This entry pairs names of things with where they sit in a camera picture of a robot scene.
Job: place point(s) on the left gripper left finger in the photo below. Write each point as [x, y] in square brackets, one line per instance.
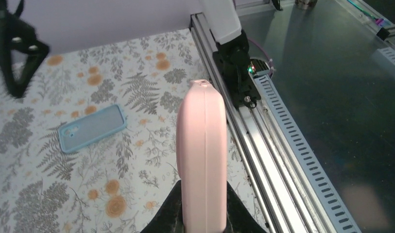
[169, 218]

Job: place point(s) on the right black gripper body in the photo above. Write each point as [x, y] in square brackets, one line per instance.
[14, 30]

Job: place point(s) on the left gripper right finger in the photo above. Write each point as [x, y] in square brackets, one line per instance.
[238, 218]

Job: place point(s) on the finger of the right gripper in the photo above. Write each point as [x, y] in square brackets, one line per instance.
[19, 61]

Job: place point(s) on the light blue phone case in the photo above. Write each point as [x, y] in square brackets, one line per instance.
[92, 128]

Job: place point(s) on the phone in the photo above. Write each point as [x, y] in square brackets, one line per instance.
[201, 145]

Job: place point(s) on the aluminium mounting rail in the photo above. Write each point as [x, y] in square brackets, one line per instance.
[283, 194]

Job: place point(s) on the slotted grey cable duct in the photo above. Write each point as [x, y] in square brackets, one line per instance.
[321, 185]

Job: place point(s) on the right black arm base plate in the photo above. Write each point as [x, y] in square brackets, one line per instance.
[233, 62]

